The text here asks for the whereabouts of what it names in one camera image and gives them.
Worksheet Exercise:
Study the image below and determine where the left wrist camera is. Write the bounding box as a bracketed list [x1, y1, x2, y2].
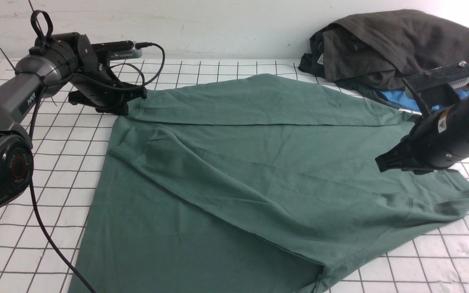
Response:
[92, 41, 142, 61]

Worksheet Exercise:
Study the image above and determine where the white grid-pattern tablecloth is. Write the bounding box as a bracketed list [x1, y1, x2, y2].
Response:
[0, 59, 469, 293]

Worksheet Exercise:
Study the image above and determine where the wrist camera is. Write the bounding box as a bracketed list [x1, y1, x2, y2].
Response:
[92, 41, 142, 61]
[402, 61, 469, 117]

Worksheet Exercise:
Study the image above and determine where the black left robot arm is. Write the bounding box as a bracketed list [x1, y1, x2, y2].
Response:
[0, 32, 150, 208]

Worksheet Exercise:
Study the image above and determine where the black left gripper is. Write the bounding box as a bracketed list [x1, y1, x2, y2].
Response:
[68, 63, 147, 116]

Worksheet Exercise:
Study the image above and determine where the dark grey-brown garment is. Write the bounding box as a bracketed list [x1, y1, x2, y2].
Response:
[328, 9, 469, 90]

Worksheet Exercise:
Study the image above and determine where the green long-sleeve top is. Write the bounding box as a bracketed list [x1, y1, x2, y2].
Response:
[76, 74, 469, 293]

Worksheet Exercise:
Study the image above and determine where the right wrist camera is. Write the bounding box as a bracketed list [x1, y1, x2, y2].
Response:
[402, 61, 469, 117]

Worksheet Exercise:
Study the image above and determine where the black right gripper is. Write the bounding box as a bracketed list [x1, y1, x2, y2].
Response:
[375, 96, 469, 175]

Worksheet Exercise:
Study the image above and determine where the dark green garment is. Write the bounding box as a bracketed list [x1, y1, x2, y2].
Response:
[298, 27, 401, 109]

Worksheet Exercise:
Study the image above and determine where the blue garment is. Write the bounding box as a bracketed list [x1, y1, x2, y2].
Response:
[378, 89, 469, 112]

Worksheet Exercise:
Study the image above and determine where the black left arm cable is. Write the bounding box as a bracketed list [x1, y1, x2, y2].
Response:
[27, 41, 166, 293]

